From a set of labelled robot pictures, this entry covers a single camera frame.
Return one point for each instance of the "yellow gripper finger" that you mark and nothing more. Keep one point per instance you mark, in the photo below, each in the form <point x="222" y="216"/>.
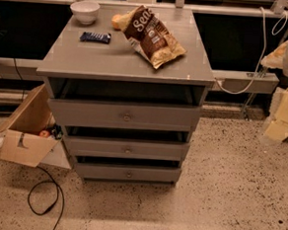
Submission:
<point x="275" y="58"/>

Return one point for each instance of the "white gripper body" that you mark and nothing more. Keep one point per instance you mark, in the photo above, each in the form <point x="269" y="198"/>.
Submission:
<point x="278" y="128"/>

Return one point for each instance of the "grey top drawer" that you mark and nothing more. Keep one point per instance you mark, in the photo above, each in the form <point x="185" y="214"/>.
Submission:
<point x="119" y="115"/>

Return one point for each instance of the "grey drawer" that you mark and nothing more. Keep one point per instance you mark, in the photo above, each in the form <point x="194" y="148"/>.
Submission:
<point x="127" y="173"/>
<point x="125" y="148"/>
<point x="119" y="115"/>

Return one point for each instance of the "grey drawer cabinet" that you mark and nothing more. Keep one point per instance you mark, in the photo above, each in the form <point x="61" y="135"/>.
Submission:
<point x="116" y="73"/>

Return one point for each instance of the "grey middle drawer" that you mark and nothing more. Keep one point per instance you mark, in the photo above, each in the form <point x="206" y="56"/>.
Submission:
<point x="125" y="148"/>

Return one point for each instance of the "grey bottom drawer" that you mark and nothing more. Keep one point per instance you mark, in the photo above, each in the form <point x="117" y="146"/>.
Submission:
<point x="127" y="173"/>

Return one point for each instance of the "brown chip bag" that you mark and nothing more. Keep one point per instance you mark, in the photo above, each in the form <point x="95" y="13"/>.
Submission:
<point x="149" y="36"/>

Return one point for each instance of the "blue snack bar wrapper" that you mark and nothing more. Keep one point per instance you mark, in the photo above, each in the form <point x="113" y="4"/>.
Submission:
<point x="95" y="37"/>

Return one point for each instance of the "white ceramic bowl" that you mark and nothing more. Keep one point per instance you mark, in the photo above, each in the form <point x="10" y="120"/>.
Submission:
<point x="86" y="12"/>

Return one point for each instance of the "red apple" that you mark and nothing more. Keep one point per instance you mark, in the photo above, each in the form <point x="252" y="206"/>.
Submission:
<point x="44" y="133"/>

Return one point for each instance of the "cardboard box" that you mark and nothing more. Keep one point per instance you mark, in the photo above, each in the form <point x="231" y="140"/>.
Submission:
<point x="22" y="144"/>

